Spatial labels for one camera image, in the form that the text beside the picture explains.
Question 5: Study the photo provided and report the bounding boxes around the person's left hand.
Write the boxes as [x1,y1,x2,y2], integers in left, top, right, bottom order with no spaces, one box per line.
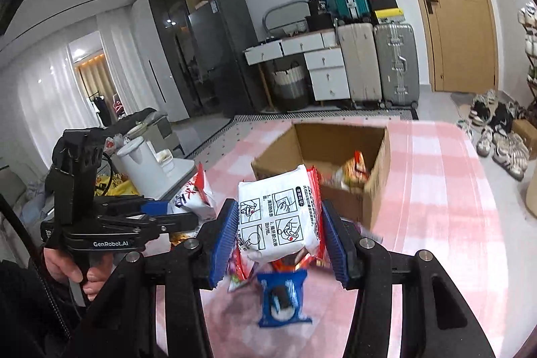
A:
[43,248,113,302]

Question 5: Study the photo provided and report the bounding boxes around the brown cardboard SF box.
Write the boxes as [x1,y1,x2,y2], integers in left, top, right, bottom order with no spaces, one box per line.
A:
[251,123,390,229]

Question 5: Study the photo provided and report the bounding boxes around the dark grey refrigerator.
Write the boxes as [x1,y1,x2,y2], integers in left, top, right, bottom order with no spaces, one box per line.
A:
[188,0,267,116]

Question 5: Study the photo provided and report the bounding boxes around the white red noodle snack pack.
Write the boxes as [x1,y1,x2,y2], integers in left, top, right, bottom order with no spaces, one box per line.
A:
[237,164,321,268]

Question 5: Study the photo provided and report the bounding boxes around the blue Oreo snack pack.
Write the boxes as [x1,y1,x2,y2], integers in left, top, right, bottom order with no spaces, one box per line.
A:
[257,270,312,328]

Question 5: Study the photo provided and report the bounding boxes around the orange snack bag in box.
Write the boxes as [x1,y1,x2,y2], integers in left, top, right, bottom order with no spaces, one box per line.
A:
[330,151,370,192]

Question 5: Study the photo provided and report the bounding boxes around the white red snack bag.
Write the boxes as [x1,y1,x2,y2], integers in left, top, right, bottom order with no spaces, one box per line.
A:
[167,163,217,222]

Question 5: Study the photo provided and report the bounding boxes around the shoe rack with shoes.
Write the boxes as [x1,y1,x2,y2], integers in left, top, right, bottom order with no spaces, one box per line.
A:
[517,2,537,105]

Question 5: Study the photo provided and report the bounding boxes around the white kettle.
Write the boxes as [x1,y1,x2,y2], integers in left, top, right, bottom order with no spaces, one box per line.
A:
[116,137,167,199]

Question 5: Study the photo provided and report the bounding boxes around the black glass cabinet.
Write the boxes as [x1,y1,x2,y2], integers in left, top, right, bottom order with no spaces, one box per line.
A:
[148,0,215,117]

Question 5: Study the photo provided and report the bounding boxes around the purple candy bag left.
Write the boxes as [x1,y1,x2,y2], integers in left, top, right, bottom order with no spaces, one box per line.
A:
[228,246,257,293]

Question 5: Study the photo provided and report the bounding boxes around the white drawer desk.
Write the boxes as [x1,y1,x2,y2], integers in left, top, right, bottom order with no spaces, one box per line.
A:
[244,30,350,102]

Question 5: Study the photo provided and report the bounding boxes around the oval mirror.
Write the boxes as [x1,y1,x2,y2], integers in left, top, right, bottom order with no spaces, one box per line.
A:
[262,0,309,38]

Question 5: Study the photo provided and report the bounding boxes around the silver suitcase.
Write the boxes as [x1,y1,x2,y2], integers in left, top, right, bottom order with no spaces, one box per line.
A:
[373,23,420,109]

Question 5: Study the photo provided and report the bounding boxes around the pink checkered tablecloth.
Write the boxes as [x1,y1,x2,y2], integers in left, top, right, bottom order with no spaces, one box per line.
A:
[155,118,511,358]

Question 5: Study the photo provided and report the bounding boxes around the woven laundry basket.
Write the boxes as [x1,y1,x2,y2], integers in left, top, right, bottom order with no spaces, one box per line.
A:
[271,63,308,112]

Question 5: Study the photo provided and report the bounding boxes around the beige suitcase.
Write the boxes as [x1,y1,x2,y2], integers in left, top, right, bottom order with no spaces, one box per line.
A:
[337,23,382,104]

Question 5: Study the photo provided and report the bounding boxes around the white curtain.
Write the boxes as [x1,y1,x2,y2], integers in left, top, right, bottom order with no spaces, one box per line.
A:
[1,7,158,179]

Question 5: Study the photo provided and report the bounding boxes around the small cardboard box on floor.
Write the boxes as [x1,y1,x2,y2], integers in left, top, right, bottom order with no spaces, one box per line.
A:
[512,119,537,161]

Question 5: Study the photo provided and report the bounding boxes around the white sneakers on floor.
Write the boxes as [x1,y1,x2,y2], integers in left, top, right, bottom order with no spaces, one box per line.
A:
[476,126,530,182]

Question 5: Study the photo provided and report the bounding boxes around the dotted floor rug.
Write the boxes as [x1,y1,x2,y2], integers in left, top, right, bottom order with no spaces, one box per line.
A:
[179,108,419,159]

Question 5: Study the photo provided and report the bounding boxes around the wooden door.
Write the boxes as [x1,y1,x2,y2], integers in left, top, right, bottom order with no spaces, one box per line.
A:
[418,0,498,94]

